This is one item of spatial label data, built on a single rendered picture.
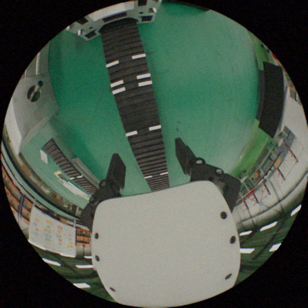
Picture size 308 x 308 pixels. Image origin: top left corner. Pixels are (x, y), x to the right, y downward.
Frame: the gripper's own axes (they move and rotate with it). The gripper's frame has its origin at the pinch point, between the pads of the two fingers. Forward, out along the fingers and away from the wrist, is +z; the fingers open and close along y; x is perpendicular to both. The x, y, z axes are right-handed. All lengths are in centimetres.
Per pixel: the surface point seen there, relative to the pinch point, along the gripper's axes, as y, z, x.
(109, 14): -0.1, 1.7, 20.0
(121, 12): 1.2, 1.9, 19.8
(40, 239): -279, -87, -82
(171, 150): 4.5, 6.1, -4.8
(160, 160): 1.6, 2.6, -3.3
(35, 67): -13.8, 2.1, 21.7
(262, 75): 39.6, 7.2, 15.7
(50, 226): -277, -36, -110
